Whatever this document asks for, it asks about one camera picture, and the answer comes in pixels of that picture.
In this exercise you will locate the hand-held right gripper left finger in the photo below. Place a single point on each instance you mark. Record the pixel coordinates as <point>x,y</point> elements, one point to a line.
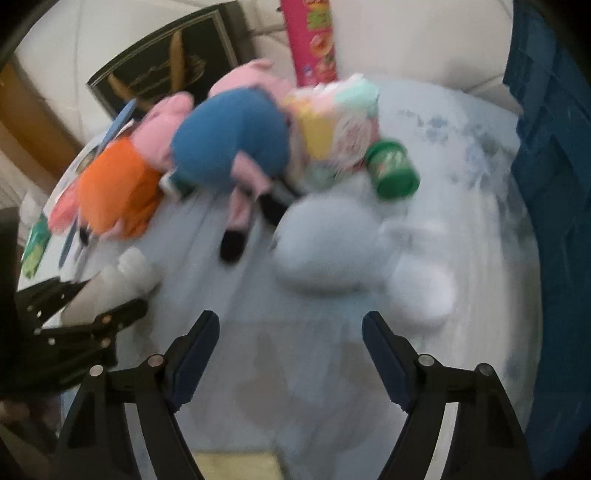
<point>198,350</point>

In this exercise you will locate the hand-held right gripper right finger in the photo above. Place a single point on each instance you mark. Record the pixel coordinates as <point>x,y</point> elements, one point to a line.
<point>388,355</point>

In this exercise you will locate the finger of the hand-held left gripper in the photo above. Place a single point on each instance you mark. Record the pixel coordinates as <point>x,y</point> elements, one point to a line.
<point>46,297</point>
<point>111,321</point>

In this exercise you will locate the white plastic bottle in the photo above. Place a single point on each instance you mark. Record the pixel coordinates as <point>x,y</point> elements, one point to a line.
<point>129,272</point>

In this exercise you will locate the pig plush blue dress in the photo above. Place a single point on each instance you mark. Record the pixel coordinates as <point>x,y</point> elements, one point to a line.
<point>231,134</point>

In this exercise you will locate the green small box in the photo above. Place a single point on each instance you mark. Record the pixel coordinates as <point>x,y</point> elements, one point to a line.
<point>36,244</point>

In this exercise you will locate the blue pen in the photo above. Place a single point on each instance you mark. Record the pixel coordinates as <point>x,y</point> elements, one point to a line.
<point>69,244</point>

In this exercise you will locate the pale blue soft bundle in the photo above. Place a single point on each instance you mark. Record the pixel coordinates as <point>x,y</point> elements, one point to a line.
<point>323,244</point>

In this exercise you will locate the pig plush orange dress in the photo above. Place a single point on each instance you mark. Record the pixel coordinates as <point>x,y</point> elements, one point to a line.
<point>115,189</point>

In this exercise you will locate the printed paper booklet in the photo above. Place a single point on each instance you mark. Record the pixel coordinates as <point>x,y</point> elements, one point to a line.
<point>92,154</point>

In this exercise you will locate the brown wooden furniture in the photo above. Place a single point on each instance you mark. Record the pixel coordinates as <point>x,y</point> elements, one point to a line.
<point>23,115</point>

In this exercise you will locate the green can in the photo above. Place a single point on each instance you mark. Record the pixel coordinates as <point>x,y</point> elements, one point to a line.
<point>392,170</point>

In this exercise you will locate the blue plastic crate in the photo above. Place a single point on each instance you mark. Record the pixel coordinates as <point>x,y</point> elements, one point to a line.
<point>554,184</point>

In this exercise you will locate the pastel tissue pack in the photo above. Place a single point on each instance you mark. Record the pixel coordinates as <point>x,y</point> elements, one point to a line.
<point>332,120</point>

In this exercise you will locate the white sofa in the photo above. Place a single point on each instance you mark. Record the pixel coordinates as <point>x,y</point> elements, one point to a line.
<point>415,37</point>

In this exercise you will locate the pink snack canister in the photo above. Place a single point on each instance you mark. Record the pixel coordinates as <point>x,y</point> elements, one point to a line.
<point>314,41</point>

